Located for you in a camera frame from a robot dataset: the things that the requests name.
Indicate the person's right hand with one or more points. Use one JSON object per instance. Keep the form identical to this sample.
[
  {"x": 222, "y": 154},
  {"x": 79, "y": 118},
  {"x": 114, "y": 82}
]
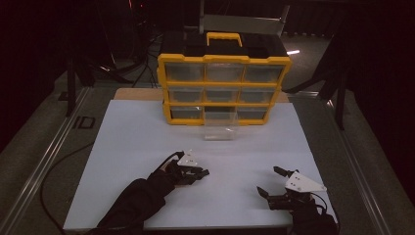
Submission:
[{"x": 310, "y": 215}]

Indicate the grid of clear organizer drawers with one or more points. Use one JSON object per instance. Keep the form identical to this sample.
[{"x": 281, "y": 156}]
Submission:
[{"x": 186, "y": 72}]

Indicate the yellow drawer organizer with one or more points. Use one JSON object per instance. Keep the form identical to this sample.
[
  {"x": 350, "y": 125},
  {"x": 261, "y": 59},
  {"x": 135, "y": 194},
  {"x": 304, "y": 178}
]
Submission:
[{"x": 225, "y": 58}]

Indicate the grey metal frame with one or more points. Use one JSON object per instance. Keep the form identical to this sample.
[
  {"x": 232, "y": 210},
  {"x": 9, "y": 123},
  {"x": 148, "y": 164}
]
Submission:
[{"x": 241, "y": 23}]

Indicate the clear plastic drawer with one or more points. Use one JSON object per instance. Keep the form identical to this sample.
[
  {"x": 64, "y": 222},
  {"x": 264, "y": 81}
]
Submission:
[{"x": 220, "y": 130}]

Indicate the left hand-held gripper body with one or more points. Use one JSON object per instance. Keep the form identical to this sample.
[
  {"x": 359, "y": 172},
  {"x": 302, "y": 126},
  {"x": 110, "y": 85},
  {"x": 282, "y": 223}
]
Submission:
[{"x": 188, "y": 160}]

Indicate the aluminium floor rail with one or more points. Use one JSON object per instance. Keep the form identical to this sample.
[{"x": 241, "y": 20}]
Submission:
[
  {"x": 365, "y": 182},
  {"x": 42, "y": 163}
]

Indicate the black stand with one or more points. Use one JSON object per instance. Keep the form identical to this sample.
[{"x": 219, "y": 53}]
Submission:
[
  {"x": 70, "y": 88},
  {"x": 339, "y": 98}
]

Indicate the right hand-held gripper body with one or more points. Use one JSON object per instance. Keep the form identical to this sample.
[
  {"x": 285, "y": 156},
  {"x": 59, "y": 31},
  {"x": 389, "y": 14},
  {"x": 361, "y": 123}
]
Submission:
[{"x": 303, "y": 184}]

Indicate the white table sheet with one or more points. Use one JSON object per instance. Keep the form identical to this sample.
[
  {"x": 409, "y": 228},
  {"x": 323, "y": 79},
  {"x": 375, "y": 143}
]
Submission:
[{"x": 137, "y": 137}]

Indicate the person's left hand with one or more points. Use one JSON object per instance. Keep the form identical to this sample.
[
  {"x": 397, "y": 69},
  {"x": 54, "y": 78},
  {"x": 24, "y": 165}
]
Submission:
[{"x": 173, "y": 176}]

